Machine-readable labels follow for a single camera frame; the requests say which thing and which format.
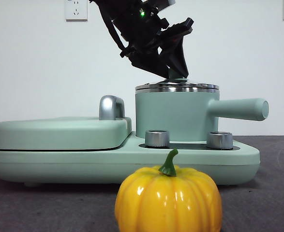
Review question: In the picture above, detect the glass lid with green knob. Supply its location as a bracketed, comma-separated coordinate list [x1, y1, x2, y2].
[135, 69, 220, 90]

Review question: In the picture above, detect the yellow toy pumpkin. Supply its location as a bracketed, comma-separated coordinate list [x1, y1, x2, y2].
[114, 148, 223, 232]

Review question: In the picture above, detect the silver control knob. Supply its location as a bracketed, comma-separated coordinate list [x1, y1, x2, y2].
[206, 131, 234, 150]
[145, 130, 171, 147]

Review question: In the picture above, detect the black control panel plate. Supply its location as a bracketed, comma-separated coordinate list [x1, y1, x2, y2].
[138, 142, 240, 150]

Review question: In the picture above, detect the mint green griddle cover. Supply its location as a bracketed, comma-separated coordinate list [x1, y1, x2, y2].
[0, 117, 133, 150]

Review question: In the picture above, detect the mint green breakfast machine base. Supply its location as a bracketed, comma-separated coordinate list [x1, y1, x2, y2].
[0, 131, 261, 188]

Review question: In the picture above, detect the mint green pot with handle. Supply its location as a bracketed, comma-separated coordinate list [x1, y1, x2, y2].
[135, 87, 270, 143]

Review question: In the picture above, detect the silver cover handle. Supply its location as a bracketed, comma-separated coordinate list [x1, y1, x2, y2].
[99, 95, 127, 121]

